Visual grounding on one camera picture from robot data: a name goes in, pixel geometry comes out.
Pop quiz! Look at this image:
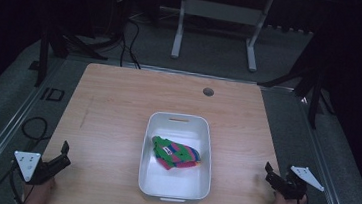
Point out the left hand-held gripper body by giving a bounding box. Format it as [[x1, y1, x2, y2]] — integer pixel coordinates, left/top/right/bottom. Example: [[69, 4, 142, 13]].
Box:
[[10, 149, 67, 188]]

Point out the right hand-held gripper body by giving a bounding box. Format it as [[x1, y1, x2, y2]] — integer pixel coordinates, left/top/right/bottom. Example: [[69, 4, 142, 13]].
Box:
[[269, 163, 327, 204]]

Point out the striped green pink blue cloth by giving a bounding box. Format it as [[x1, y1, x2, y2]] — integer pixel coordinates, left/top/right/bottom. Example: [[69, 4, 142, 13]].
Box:
[[148, 134, 204, 174]]

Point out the white plastic bin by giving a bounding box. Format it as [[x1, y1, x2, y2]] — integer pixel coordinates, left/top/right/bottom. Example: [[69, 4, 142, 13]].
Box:
[[135, 110, 219, 204]]

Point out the person's left hand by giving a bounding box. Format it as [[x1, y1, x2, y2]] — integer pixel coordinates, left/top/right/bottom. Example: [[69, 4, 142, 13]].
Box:
[[22, 173, 57, 204]]

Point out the black tripod stand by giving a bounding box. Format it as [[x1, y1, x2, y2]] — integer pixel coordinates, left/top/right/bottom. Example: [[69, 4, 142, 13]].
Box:
[[27, 17, 112, 95], [253, 29, 344, 133]]

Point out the black looped floor cable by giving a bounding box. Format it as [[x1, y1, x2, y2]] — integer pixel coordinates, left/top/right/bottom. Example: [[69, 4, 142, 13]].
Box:
[[20, 114, 55, 145]]

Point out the white metal table frame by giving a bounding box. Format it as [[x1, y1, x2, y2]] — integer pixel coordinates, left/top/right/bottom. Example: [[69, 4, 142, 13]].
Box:
[[169, 0, 275, 74]]

